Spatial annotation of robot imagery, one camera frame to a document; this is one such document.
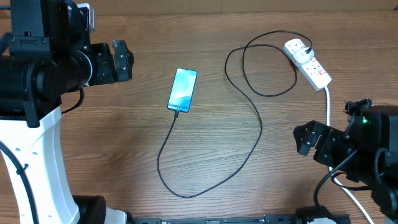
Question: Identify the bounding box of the white power strip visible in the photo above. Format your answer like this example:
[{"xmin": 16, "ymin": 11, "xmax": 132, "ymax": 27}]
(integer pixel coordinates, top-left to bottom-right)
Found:
[{"xmin": 284, "ymin": 39, "xmax": 332, "ymax": 91}]

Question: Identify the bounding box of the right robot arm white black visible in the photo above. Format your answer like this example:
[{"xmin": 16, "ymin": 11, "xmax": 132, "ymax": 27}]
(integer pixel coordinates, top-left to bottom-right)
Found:
[{"xmin": 293, "ymin": 99, "xmax": 397, "ymax": 223}]

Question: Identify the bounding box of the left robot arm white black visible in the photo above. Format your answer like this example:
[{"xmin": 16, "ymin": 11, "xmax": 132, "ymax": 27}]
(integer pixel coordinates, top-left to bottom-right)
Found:
[{"xmin": 1, "ymin": 0, "xmax": 134, "ymax": 223}]

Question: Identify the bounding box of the black USB charging cable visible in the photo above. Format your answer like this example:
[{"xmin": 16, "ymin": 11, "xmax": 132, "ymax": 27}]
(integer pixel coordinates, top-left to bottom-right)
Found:
[{"xmin": 156, "ymin": 30, "xmax": 313, "ymax": 199}]

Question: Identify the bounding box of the white USB charger plug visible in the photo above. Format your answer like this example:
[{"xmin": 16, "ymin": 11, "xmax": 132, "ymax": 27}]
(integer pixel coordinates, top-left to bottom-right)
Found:
[{"xmin": 293, "ymin": 47, "xmax": 315, "ymax": 65}]

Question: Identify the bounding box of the blue Samsung Galaxy smartphone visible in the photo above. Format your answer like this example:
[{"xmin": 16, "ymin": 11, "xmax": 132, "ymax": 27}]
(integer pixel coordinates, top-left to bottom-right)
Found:
[{"xmin": 167, "ymin": 68, "xmax": 198, "ymax": 113}]

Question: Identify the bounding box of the white power strip cord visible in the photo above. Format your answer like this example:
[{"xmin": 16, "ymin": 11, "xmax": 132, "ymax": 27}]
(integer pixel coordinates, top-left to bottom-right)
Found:
[{"xmin": 323, "ymin": 86, "xmax": 375, "ymax": 224}]

